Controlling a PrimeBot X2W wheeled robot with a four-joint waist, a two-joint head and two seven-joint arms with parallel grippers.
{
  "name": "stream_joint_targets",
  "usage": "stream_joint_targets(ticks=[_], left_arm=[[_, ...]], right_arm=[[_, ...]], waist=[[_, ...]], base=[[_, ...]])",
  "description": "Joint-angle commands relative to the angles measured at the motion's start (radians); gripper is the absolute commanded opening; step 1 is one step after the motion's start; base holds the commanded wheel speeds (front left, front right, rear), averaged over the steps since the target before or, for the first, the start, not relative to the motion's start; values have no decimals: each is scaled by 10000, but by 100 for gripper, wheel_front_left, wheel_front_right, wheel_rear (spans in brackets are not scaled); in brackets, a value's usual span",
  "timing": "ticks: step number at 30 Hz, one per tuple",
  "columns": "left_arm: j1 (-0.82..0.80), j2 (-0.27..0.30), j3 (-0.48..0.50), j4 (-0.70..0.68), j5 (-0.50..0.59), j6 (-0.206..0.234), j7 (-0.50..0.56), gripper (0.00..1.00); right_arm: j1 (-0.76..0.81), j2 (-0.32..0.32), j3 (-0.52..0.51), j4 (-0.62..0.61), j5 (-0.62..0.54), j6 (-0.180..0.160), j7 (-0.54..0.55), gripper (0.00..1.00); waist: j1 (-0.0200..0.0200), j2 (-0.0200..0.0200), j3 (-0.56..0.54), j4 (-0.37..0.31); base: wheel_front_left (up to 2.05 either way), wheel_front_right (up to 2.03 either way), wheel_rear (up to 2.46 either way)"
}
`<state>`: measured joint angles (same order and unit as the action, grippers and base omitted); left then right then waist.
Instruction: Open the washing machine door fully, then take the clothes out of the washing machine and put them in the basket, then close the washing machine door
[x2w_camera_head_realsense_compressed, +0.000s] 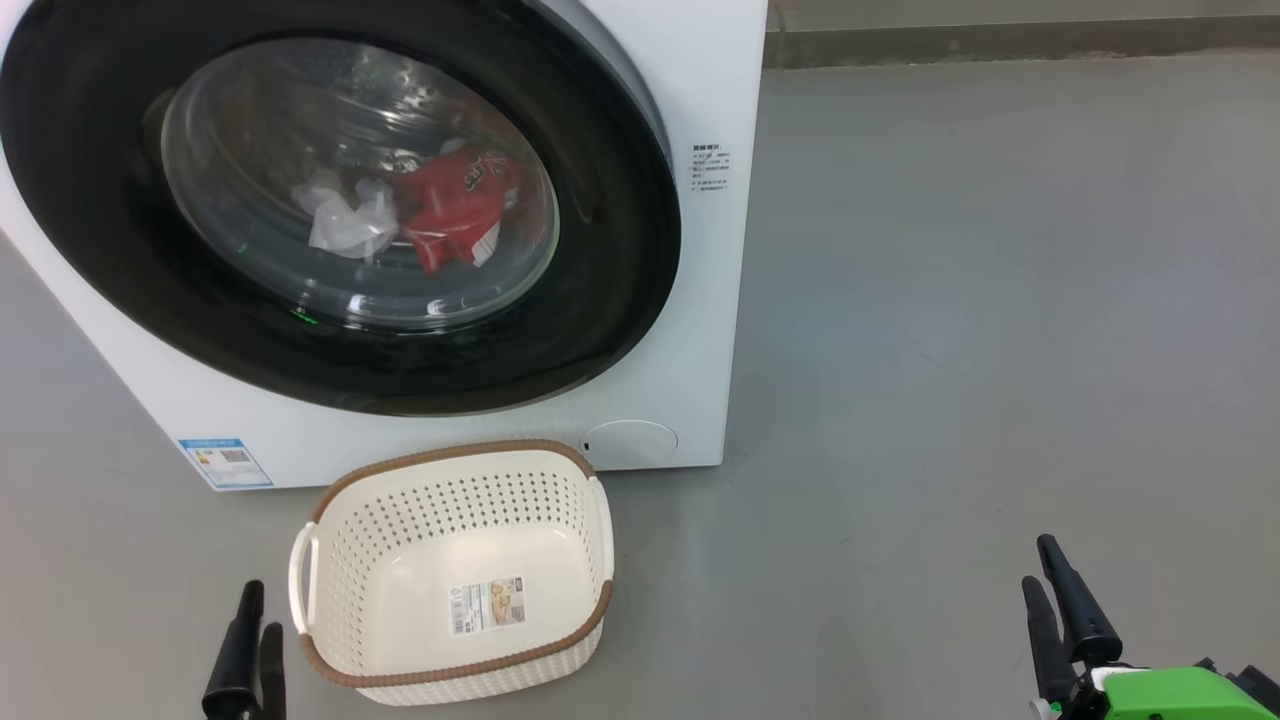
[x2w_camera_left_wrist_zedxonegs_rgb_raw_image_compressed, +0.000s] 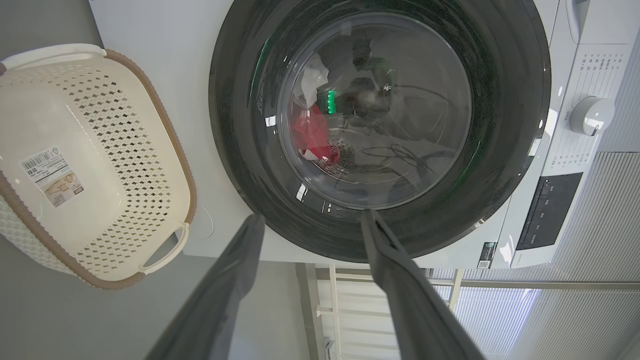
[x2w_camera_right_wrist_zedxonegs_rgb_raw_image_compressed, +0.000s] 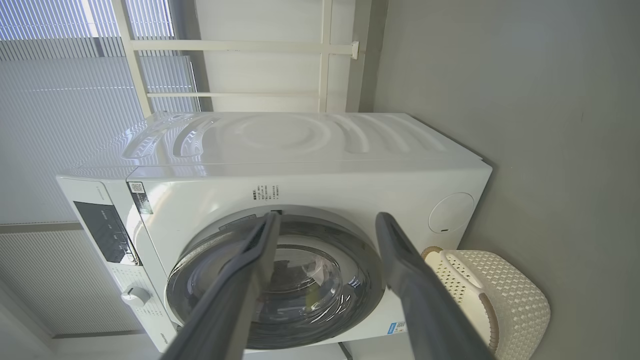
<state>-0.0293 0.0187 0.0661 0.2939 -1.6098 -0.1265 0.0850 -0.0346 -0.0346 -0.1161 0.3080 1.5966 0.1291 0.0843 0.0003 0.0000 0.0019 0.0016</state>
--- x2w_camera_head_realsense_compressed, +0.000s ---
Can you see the white cloth garment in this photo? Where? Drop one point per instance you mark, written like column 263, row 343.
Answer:
column 345, row 225

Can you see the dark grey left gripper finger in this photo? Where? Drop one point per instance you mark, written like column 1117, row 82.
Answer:
column 272, row 680
column 235, row 670

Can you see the small printed text label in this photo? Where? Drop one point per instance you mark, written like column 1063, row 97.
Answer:
column 710, row 168

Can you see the black round washer door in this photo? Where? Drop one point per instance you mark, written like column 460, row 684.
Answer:
column 100, row 200

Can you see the round white filter cover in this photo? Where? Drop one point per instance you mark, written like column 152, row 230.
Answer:
column 630, row 443

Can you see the white front-load washing machine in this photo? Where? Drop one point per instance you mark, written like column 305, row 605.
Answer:
column 700, row 300

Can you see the blue energy label sticker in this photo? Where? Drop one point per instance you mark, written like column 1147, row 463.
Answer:
column 226, row 463

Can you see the printed product label sticker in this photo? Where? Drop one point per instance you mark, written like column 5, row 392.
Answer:
column 487, row 605

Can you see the red jersey with white trim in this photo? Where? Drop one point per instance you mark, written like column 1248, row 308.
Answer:
column 460, row 205

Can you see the cream perforated basket brown rim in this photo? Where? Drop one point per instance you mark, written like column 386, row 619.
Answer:
column 460, row 540

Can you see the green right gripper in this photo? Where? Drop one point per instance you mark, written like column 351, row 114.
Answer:
column 1180, row 695

